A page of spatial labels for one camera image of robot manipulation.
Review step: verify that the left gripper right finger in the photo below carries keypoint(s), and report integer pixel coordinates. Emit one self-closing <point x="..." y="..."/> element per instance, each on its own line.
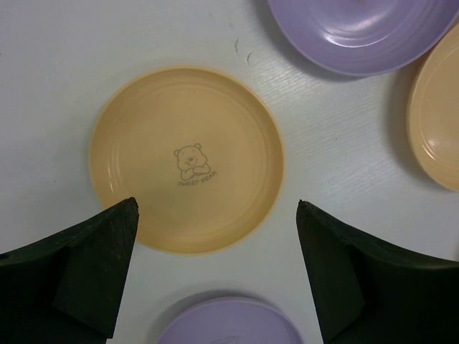
<point x="367" y="290"/>

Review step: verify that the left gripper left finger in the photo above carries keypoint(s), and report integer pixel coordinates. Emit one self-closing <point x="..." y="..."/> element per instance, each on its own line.
<point x="68" y="287"/>

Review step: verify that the orange plate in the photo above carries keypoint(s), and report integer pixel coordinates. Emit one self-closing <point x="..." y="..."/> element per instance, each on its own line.
<point x="432" y="113"/>
<point x="199" y="151"/>

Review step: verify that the near left purple plate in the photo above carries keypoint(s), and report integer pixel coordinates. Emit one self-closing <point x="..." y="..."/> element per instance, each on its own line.
<point x="231" y="320"/>

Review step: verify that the purple plate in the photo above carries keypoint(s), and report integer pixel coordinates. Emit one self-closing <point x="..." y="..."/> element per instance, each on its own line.
<point x="231" y="320"/>
<point x="363" y="38"/>

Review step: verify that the far purple plate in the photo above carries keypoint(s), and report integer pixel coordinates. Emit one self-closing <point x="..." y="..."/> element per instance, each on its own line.
<point x="363" y="38"/>

